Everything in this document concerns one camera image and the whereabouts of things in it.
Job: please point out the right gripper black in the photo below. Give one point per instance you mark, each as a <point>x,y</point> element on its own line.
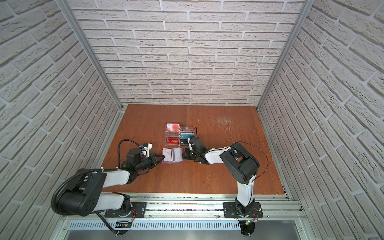
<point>187,155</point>

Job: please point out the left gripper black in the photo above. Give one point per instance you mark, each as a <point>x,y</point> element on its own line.
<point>155,159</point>

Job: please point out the red leather card holder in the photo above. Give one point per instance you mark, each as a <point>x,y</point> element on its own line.
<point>168,158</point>

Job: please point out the clear acrylic card organizer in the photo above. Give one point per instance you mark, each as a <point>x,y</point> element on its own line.
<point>183,129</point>

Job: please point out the white pink circle card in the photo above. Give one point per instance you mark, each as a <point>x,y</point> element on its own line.
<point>172,127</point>

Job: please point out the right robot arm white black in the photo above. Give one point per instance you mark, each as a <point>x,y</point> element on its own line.
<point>241,164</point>

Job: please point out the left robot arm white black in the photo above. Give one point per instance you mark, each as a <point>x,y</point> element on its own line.
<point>82,194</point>

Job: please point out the white magnetic stripe card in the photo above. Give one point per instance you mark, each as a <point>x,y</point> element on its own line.
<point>177,155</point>

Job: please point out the teal VIP card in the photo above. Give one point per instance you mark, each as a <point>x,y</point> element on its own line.
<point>185,136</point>

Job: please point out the red card in organizer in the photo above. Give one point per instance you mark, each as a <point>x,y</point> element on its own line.
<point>173,141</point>

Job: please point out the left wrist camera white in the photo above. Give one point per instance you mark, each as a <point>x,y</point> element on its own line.
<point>145,149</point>

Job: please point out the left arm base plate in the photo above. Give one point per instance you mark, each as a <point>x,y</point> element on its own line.
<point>135,208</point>

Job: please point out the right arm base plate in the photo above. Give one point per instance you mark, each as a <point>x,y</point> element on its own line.
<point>236,210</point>

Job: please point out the aluminium rail frame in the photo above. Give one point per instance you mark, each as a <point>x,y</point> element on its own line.
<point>196,212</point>

